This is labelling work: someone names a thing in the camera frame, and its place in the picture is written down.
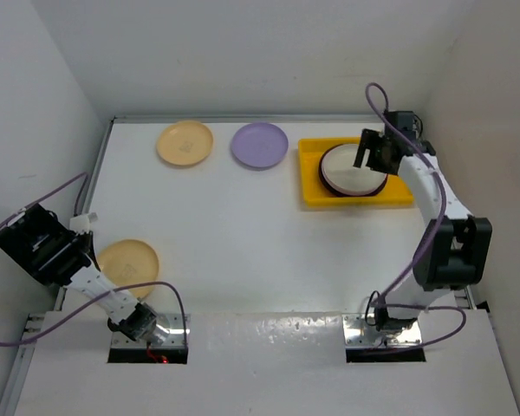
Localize cream plate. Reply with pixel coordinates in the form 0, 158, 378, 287
320, 143, 386, 192

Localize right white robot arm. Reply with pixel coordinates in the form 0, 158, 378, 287
354, 110, 492, 332

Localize metal base plate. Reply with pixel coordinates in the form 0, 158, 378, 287
341, 314, 422, 350
110, 314, 190, 349

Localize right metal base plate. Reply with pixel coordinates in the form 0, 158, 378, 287
341, 314, 422, 350

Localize dark rimmed plate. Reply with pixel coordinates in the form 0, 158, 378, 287
318, 167, 388, 198

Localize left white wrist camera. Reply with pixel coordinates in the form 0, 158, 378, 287
69, 212, 98, 234

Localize yellow plastic bin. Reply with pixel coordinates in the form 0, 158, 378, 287
298, 137, 413, 209

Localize orange plate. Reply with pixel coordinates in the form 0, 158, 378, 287
97, 239, 160, 286
156, 120, 214, 167

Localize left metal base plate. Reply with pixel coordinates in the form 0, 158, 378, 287
110, 314, 190, 349

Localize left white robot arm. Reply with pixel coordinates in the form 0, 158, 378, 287
0, 204, 159, 344

